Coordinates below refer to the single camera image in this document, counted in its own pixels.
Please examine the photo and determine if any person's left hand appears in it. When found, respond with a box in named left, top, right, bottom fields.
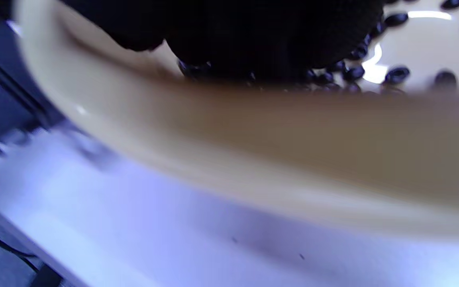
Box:
left=0, top=18, right=69, bottom=156

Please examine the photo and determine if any person's right hand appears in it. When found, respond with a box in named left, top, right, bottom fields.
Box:
left=60, top=0, right=385, bottom=80

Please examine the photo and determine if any yellow plastic basin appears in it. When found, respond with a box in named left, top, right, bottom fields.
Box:
left=12, top=0, right=459, bottom=240

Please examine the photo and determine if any pile of coffee beans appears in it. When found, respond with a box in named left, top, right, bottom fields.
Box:
left=178, top=0, right=459, bottom=94

